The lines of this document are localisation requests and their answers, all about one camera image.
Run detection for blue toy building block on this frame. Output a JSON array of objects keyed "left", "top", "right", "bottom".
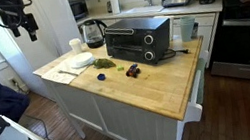
[{"left": 95, "top": 72, "right": 107, "bottom": 82}]

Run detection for green toy dinosaur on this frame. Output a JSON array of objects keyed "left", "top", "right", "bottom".
[{"left": 91, "top": 55, "right": 118, "bottom": 72}]

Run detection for white stained cloth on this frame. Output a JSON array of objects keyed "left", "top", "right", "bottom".
[{"left": 38, "top": 53, "right": 95, "bottom": 90}]

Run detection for white bowl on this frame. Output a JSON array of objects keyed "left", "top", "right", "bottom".
[{"left": 72, "top": 50, "right": 96, "bottom": 68}]

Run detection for metal sink faucet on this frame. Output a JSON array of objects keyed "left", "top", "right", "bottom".
[{"left": 143, "top": 0, "right": 154, "bottom": 8}]

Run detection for black toaster power cord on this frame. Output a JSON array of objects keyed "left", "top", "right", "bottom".
[{"left": 158, "top": 45, "right": 192, "bottom": 61}]

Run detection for white paper cup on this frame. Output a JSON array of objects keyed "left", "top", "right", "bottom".
[{"left": 68, "top": 37, "right": 84, "bottom": 56}]

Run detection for black floor cable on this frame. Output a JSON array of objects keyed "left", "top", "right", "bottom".
[{"left": 24, "top": 107, "right": 78, "bottom": 140}]

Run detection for white paper towel roll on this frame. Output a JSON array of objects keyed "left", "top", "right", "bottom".
[{"left": 109, "top": 0, "right": 122, "bottom": 15}]

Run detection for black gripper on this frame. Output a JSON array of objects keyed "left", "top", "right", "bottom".
[{"left": 18, "top": 11, "right": 42, "bottom": 44}]

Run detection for white wooden-top kitchen island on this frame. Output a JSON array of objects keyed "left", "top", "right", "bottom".
[{"left": 29, "top": 25, "right": 223, "bottom": 140}]

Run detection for metal fork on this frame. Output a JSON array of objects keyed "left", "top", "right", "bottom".
[{"left": 57, "top": 66, "right": 79, "bottom": 80}]

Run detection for black toaster oven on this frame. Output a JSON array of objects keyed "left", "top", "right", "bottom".
[{"left": 101, "top": 11, "right": 177, "bottom": 72}]

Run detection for stack of pale teal cups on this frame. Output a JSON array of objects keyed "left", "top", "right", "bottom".
[{"left": 176, "top": 13, "right": 199, "bottom": 44}]

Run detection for white plate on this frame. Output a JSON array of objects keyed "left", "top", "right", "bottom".
[{"left": 70, "top": 56, "right": 97, "bottom": 70}]

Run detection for glass electric kettle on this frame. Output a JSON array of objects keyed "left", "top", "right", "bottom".
[{"left": 77, "top": 16, "right": 111, "bottom": 51}]

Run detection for pale green hanging towel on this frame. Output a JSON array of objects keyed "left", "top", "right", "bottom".
[{"left": 189, "top": 56, "right": 214, "bottom": 105}]

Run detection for white kitchen sink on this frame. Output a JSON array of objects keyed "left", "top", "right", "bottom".
[{"left": 120, "top": 2, "right": 165, "bottom": 19}]

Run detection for light green toy building block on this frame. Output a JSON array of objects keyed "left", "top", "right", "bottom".
[{"left": 115, "top": 63, "right": 125, "bottom": 72}]

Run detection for orange and blue toy truck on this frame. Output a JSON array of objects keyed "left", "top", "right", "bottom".
[{"left": 123, "top": 63, "right": 142, "bottom": 80}]

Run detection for black microwave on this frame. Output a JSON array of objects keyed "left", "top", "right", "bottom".
[{"left": 69, "top": 0, "right": 90, "bottom": 22}]

